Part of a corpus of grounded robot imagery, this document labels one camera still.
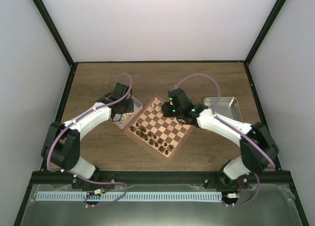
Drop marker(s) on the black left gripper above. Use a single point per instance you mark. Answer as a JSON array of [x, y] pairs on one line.
[[130, 109]]

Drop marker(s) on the light blue slotted cable duct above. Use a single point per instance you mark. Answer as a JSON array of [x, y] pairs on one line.
[[132, 196]]

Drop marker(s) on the pink metal tin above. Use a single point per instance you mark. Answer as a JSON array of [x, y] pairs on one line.
[[137, 108]]

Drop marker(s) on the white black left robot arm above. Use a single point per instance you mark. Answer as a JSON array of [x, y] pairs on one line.
[[61, 148]]

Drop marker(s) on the yellow bear tin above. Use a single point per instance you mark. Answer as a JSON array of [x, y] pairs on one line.
[[226, 106]]

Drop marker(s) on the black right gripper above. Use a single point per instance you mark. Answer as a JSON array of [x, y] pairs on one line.
[[166, 112]]

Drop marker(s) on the black aluminium frame rail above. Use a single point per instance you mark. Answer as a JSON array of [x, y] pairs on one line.
[[211, 179]]

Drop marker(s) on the wooden chess board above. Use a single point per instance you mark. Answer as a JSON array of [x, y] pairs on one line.
[[158, 128]]

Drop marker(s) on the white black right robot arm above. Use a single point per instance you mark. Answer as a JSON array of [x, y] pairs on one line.
[[258, 148]]

